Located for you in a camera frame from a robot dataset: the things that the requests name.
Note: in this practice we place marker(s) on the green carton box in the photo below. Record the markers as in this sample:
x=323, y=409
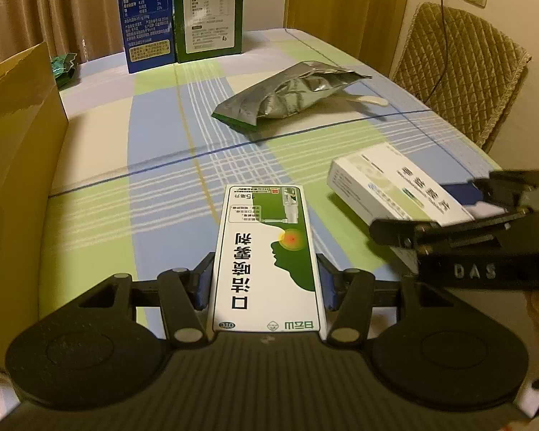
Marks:
x=206, y=13

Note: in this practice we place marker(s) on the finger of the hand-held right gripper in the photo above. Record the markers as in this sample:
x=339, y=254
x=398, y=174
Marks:
x=431, y=235
x=521, y=188

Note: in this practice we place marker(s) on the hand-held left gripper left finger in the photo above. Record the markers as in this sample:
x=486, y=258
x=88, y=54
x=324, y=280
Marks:
x=202, y=288

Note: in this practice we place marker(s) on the quilted chair back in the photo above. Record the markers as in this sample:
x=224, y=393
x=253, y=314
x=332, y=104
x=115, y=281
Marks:
x=467, y=67

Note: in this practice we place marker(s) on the blue milk carton box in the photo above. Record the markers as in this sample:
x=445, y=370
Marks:
x=146, y=18

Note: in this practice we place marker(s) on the white plastic spoon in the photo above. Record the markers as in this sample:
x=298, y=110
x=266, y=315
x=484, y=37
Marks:
x=373, y=100

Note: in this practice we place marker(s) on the silver foil bag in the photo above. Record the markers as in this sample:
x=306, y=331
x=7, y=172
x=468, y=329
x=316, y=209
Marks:
x=287, y=94

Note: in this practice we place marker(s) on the brown cardboard box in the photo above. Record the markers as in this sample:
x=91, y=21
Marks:
x=18, y=166

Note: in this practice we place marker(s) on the wooden door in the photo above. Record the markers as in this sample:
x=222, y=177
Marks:
x=341, y=9

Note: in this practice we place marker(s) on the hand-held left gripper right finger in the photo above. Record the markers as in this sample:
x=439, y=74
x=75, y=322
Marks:
x=330, y=288

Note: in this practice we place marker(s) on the small green packet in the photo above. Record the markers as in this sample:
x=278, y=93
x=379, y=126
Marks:
x=63, y=72

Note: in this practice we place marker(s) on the green and white medicine box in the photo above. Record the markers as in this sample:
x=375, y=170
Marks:
x=260, y=278

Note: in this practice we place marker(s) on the long white medicine box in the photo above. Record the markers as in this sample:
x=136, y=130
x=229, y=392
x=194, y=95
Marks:
x=386, y=179

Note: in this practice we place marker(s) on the plaid-covered desktop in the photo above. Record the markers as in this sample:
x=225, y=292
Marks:
x=139, y=143

